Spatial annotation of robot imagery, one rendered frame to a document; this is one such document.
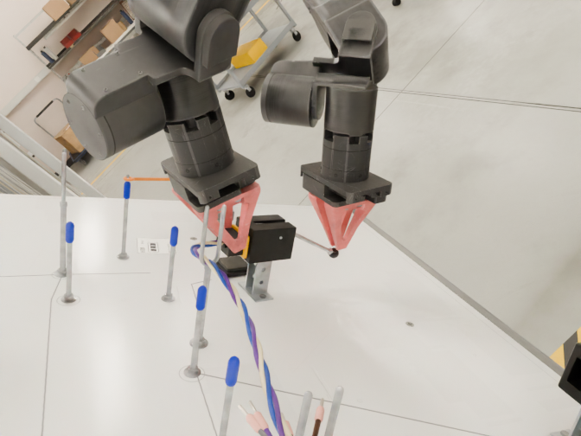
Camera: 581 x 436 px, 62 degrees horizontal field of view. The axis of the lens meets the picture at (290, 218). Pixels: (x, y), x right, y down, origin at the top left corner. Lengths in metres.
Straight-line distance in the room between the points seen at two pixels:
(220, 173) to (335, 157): 0.15
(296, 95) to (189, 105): 0.15
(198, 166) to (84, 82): 0.13
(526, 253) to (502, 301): 0.19
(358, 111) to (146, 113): 0.23
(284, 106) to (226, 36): 0.18
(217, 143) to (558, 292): 1.42
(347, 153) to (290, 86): 0.10
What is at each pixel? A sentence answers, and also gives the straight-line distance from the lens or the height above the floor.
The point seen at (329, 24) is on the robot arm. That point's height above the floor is 1.24.
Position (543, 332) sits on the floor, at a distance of 1.68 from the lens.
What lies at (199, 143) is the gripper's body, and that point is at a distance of 0.45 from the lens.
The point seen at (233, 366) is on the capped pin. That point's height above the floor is 1.22.
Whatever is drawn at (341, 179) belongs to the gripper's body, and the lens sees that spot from 0.56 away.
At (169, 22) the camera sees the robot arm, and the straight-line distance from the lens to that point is 0.39.
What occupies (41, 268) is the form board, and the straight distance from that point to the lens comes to 0.62.
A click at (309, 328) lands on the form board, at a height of 1.06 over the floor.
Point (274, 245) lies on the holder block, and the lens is 0.54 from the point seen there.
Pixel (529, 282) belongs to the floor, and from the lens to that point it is 1.78.
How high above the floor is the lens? 1.42
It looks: 31 degrees down
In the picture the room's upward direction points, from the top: 45 degrees counter-clockwise
